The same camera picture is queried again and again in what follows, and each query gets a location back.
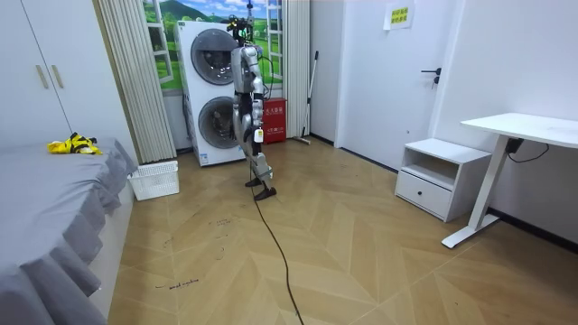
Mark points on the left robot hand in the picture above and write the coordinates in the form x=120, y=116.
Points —
x=258, y=136

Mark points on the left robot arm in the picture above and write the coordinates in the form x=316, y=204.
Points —
x=257, y=86

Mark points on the robot legs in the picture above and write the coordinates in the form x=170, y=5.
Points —
x=247, y=126

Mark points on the red fire equipment box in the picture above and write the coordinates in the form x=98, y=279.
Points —
x=275, y=122

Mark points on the white washing machine tower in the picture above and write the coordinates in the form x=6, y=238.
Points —
x=205, y=126

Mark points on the robot body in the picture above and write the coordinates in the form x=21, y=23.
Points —
x=244, y=72

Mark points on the cream pleated curtain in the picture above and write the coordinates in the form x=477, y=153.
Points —
x=295, y=67
x=135, y=81

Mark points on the white plastic laundry basket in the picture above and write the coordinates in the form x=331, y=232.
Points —
x=155, y=180

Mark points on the white door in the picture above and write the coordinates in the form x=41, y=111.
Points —
x=384, y=99

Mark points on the white bedside cabinet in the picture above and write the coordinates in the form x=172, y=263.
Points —
x=424, y=194

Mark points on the yellow and white paper sign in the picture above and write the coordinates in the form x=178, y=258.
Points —
x=398, y=15

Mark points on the yellow and black garment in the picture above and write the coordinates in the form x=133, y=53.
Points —
x=72, y=145

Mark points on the white wardrobe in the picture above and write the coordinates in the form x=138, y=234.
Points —
x=68, y=104

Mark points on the grey bed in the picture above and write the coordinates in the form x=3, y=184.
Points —
x=40, y=203

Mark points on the black desk control box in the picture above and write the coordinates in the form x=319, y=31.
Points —
x=514, y=145

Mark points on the white desk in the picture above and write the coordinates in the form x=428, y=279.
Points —
x=519, y=126

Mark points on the landscape window wall poster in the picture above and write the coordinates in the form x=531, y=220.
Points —
x=180, y=11

